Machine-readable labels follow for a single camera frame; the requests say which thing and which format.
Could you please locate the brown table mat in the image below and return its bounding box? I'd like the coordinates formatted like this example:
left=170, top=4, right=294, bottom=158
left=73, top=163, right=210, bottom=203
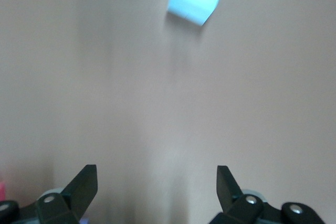
left=0, top=0, right=336, bottom=224

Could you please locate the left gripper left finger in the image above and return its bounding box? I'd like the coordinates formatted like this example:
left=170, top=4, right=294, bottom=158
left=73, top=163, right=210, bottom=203
left=0, top=164, right=98, bottom=224

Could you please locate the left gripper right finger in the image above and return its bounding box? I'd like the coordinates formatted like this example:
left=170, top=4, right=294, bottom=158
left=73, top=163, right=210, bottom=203
left=209, top=165, right=325, bottom=224

